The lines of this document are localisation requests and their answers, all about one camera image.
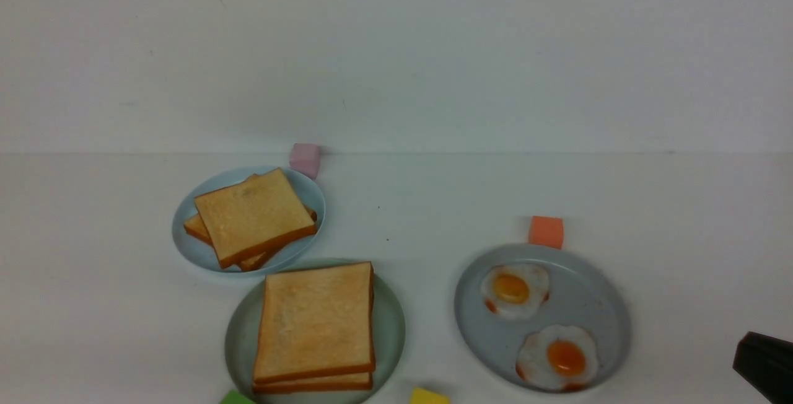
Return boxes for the fried egg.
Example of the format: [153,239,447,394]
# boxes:
[515,324,600,393]
[480,263,551,320]

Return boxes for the grey speckled egg plate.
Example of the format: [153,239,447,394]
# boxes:
[453,244,632,396]

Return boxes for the back fried egg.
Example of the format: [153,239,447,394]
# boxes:
[480,263,551,320]

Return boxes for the light blue bread plate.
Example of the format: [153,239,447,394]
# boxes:
[171,165,326,279]

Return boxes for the toast slice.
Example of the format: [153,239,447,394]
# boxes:
[254,261,375,384]
[252,372,374,395]
[183,203,318,271]
[193,167,319,269]

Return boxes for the orange foam cube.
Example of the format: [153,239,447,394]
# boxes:
[527,216,564,250]

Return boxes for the front fried egg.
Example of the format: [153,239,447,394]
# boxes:
[515,324,600,393]

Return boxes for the green foam cube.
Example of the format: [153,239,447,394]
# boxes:
[219,390,255,404]

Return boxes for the yellow foam cube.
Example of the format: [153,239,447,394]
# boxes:
[409,387,451,404]

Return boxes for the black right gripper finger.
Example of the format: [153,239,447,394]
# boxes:
[733,332,792,403]

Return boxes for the pink foam cube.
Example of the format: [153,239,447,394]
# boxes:
[289,143,321,179]

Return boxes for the mint green plate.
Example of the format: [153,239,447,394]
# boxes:
[224,274,407,403]

